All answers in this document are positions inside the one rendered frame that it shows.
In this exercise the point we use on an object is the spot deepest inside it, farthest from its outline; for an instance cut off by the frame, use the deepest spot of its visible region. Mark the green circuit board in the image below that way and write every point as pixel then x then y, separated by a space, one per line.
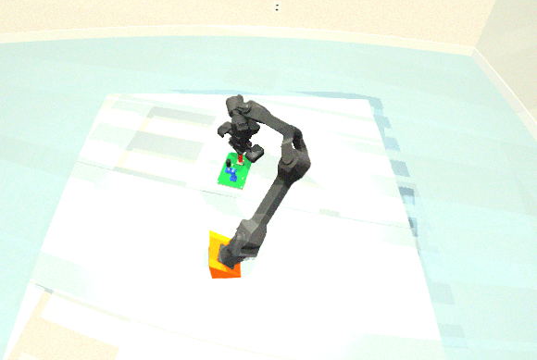
pixel 234 175

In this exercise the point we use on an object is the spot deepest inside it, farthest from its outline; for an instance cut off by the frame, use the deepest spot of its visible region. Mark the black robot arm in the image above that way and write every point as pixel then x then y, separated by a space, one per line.
pixel 293 165

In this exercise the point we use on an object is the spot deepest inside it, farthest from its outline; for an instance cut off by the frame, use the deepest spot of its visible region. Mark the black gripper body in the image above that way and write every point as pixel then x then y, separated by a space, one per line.
pixel 241 141

